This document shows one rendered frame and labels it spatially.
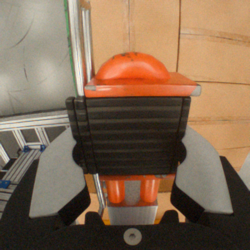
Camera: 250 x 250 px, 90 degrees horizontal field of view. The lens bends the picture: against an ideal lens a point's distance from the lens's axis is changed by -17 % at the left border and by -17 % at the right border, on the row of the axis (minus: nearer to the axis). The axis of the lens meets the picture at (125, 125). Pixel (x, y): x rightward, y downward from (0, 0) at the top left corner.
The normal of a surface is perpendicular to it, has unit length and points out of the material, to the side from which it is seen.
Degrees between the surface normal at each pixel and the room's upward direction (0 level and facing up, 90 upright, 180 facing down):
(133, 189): 91
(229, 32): 0
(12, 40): 0
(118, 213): 1
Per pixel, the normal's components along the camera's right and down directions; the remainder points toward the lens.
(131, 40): 0.00, 0.49
